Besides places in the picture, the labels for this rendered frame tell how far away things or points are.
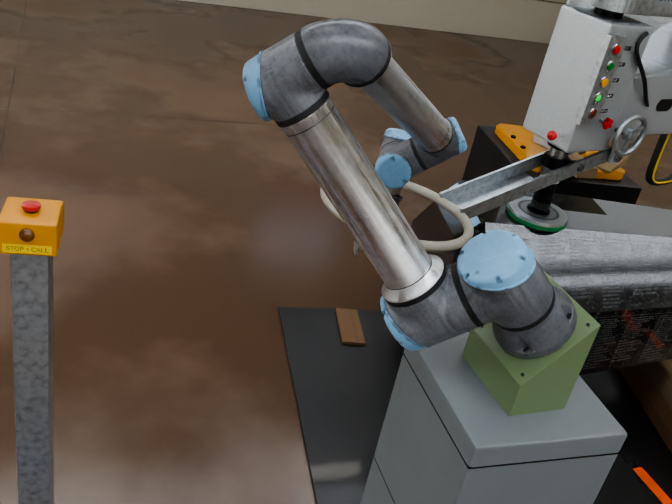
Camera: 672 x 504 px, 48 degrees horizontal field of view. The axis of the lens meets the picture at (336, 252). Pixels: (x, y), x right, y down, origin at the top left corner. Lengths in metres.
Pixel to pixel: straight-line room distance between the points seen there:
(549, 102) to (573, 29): 0.24
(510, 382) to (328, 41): 0.85
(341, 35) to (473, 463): 0.92
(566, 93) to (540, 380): 1.12
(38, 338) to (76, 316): 1.37
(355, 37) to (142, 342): 2.00
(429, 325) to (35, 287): 0.88
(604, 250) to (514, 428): 1.24
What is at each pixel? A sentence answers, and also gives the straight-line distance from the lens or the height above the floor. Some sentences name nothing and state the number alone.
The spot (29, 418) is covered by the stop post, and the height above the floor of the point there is 0.51.
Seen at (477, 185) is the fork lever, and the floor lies 0.96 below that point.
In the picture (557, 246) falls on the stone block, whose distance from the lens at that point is 2.77.
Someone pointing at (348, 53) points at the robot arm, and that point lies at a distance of 1.39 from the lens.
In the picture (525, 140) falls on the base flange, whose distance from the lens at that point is 3.75.
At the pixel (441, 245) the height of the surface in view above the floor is 0.94.
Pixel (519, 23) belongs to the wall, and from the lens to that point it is 9.83.
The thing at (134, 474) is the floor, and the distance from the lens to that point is 2.63.
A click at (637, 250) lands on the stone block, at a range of 2.94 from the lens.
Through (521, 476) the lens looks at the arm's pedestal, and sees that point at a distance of 1.82.
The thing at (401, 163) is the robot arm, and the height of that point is 1.23.
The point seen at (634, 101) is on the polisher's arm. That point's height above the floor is 1.31.
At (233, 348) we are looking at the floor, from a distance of 3.15.
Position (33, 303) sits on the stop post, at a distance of 1.86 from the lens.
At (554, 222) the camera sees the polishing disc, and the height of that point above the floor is 0.86.
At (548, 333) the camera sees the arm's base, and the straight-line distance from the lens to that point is 1.71.
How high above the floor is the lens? 1.93
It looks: 29 degrees down
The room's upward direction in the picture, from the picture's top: 12 degrees clockwise
